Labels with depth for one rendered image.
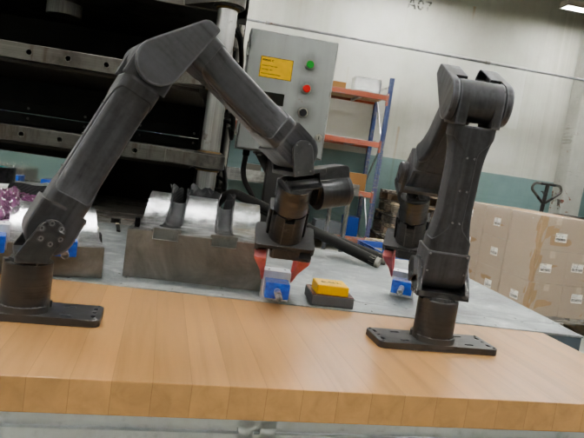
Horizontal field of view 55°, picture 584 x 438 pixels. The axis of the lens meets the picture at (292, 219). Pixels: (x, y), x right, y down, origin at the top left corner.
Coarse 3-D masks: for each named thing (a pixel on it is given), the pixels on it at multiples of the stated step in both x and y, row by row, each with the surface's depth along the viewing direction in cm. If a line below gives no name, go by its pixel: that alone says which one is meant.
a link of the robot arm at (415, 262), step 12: (408, 264) 91; (420, 264) 88; (408, 276) 90; (420, 276) 87; (468, 276) 88; (420, 288) 87; (432, 288) 90; (468, 288) 87; (456, 300) 87; (468, 300) 87
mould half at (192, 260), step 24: (144, 216) 124; (192, 216) 128; (240, 216) 131; (144, 240) 103; (192, 240) 104; (240, 240) 107; (144, 264) 104; (168, 264) 104; (192, 264) 105; (216, 264) 106; (240, 264) 106; (240, 288) 107
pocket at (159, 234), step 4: (156, 228) 108; (160, 228) 108; (156, 232) 108; (160, 232) 108; (164, 232) 108; (168, 232) 108; (172, 232) 108; (176, 232) 108; (180, 232) 109; (152, 236) 104; (156, 236) 108; (160, 236) 108; (164, 236) 108; (168, 236) 108; (172, 236) 108; (176, 236) 109; (164, 240) 104; (168, 240) 105; (172, 240) 109; (176, 240) 109
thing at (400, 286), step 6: (396, 270) 121; (402, 270) 122; (396, 276) 121; (402, 276) 120; (396, 282) 117; (402, 282) 117; (408, 282) 116; (390, 288) 121; (396, 288) 117; (402, 288) 114; (408, 288) 116; (390, 294) 121; (396, 294) 121; (402, 294) 117; (408, 294) 116
